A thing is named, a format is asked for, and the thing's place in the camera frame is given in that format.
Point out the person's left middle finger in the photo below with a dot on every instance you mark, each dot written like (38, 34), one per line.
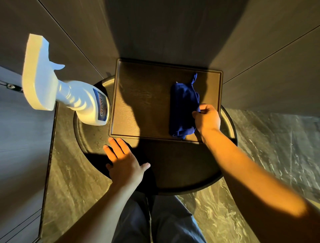
(115, 146)

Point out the person's left hand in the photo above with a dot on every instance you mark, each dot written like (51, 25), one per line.
(125, 166)

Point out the person's right forearm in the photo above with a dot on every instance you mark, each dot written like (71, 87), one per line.
(255, 180)

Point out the dark blue cloth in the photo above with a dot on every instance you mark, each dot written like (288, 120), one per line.
(183, 107)

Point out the person's grey trousers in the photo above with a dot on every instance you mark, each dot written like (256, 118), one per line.
(165, 220)

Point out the brown rectangular wooden tray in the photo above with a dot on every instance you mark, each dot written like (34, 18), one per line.
(145, 105)

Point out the person's left forearm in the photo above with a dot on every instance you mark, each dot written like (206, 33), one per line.
(100, 215)

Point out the person's right fingers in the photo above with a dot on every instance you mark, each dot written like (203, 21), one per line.
(197, 115)

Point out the round dark side table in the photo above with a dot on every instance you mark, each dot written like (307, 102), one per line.
(175, 165)

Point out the person's right hand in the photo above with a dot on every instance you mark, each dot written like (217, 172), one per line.
(208, 119)

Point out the person's left little finger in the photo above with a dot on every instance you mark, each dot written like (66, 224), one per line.
(108, 166)

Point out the person's left thumb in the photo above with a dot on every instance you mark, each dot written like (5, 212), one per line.
(144, 166)

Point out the white spray bottle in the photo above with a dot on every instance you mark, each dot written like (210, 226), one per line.
(75, 97)

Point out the metal door hinge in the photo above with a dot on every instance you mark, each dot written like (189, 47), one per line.
(11, 87)

